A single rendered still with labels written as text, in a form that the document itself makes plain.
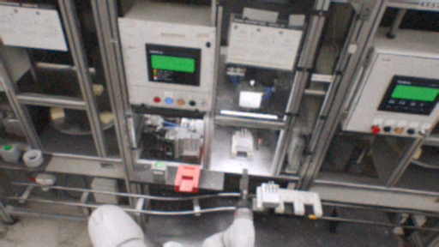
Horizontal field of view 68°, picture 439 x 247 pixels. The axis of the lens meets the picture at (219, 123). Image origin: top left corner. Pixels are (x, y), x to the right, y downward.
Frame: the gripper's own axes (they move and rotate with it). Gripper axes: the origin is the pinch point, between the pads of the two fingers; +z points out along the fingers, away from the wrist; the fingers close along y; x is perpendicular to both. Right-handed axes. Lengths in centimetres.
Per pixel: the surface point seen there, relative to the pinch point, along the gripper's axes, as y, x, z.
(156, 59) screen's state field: 54, 47, 18
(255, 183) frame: -50, -13, 38
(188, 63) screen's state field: 54, 32, 18
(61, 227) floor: -113, 134, 23
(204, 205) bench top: -44.3, 20.0, 11.5
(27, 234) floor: -113, 156, 14
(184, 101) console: 30.0, 34.1, 20.4
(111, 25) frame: 67, 67, 22
